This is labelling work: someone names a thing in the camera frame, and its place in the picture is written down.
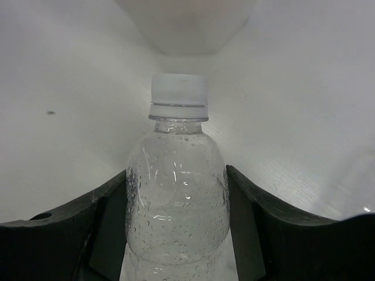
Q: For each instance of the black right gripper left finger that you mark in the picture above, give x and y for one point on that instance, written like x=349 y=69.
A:
x=83 y=239

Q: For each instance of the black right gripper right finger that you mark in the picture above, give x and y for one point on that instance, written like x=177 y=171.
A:
x=273 y=240

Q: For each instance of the clear bottle white cap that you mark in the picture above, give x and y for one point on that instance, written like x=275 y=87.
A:
x=178 y=209

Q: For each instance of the white octagonal plastic bin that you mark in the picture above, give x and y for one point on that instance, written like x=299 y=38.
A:
x=183 y=27

